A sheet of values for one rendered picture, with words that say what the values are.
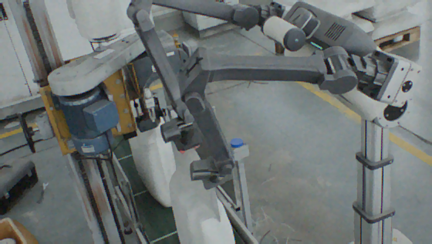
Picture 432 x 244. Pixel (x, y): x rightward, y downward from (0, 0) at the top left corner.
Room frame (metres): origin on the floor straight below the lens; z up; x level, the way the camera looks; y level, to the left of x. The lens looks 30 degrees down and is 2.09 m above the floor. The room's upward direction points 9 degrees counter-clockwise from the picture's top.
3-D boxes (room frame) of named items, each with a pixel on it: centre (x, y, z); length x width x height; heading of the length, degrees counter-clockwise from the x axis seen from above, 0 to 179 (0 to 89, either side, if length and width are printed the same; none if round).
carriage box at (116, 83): (1.93, 0.55, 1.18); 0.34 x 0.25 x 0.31; 110
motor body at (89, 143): (1.70, 0.49, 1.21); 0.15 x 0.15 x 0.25
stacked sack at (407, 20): (4.68, -1.80, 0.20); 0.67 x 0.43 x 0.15; 110
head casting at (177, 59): (2.08, 0.24, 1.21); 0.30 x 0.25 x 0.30; 20
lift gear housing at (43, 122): (1.85, 0.72, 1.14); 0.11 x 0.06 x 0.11; 20
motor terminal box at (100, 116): (1.63, 0.42, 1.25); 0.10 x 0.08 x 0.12; 135
